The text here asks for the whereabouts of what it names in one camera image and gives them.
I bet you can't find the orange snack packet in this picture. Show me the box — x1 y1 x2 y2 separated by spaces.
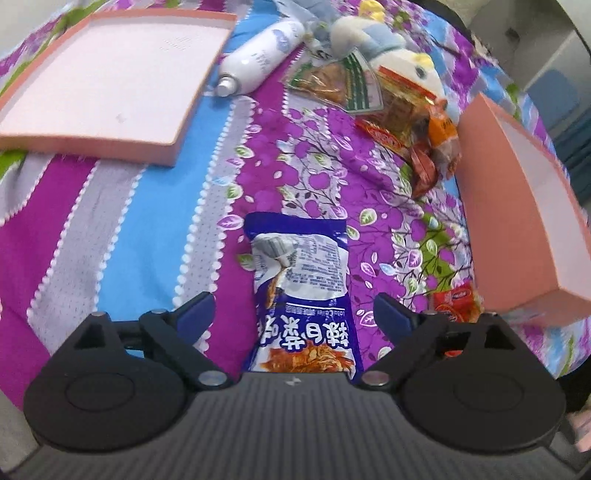
428 108 462 180

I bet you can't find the white blue plush toy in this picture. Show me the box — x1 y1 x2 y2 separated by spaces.
329 1 461 124

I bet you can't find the green white snack bag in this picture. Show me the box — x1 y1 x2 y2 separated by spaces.
283 49 384 115

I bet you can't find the clear blue plastic bag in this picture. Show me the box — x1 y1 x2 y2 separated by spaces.
273 0 341 52

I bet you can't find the red foil snack packet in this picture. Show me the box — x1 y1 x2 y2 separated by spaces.
431 281 484 358

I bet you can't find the dark red snack packet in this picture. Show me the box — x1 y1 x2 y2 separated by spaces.
410 141 440 199

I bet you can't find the pink cardboard box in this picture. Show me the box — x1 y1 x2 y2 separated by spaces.
456 95 590 327

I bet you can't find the white spray bottle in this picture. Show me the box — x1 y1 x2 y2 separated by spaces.
215 19 305 98

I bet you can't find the blue purple snack bag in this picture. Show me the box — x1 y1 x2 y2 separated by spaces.
245 212 362 381

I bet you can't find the pink box lid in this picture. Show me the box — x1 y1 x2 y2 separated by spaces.
1 8 238 166

